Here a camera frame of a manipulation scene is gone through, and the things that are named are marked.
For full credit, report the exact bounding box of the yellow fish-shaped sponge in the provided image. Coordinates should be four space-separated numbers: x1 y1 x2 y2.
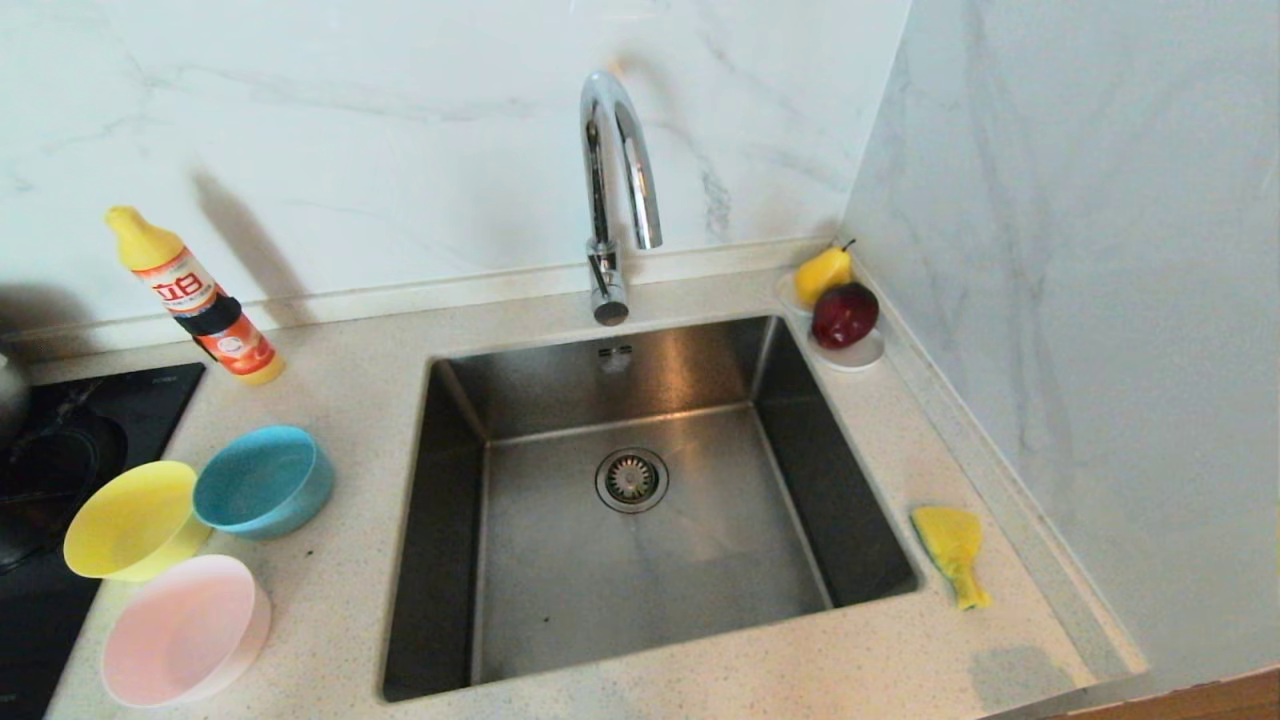
910 505 994 612

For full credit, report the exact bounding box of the orange yellow dish soap bottle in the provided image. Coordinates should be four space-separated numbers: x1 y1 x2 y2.
105 205 286 387

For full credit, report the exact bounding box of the stainless steel sink basin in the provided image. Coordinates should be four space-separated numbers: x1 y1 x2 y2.
380 313 923 704

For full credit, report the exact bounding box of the chrome gooseneck faucet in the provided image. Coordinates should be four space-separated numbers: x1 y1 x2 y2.
578 70 664 328

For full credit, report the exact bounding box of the round metal drain strainer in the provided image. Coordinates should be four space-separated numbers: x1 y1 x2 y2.
595 446 670 515

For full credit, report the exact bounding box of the yellow pear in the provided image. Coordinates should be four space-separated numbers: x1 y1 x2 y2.
794 238 857 307

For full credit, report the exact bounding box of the dark red apple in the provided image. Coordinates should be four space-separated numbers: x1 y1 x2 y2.
811 282 881 349

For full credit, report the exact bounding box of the small white dish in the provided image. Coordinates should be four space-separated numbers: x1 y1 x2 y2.
778 268 887 373

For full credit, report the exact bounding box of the blue plastic bowl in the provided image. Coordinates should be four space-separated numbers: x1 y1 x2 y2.
192 425 335 542

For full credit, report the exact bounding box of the black induction cooktop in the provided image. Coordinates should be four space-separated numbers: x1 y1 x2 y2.
0 362 207 720

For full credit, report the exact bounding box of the pink plastic bowl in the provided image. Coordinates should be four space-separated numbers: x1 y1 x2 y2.
100 554 272 709

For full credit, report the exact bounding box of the yellow plastic bowl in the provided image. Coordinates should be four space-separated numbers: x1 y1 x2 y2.
63 460 214 583

